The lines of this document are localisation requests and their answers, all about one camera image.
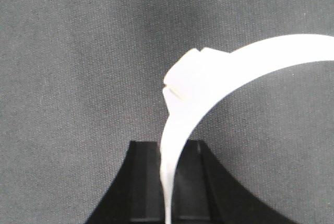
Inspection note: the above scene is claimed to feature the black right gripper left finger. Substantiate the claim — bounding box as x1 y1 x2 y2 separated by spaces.
86 141 165 224

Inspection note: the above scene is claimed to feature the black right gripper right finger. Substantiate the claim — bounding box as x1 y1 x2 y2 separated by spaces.
172 140 292 223

